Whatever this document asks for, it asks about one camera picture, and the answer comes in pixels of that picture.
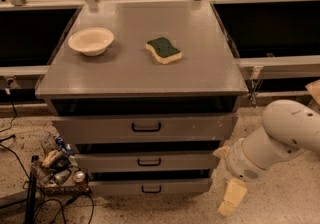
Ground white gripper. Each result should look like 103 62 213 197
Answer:
213 138 263 216

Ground grey bottom drawer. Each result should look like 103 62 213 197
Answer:
89 178 212 196

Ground grey drawer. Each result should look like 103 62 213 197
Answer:
53 114 237 144
89 178 212 196
75 151 218 173

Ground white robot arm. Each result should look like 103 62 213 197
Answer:
213 100 320 216

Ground grey middle drawer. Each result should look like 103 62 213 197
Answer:
75 151 218 173

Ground grey drawer cabinet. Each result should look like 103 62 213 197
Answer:
36 1 247 182

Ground grey top drawer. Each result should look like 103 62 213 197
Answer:
53 114 237 144

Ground wooden box at right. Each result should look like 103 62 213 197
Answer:
306 79 320 105

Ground green yellow sponge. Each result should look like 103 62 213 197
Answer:
145 37 182 65

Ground tray of cans and clutter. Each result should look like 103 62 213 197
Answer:
31 131 89 195

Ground white bowl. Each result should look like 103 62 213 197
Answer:
68 27 114 56

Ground black stand post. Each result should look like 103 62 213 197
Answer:
24 155 39 224

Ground black floor cables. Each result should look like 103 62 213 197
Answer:
0 101 96 224

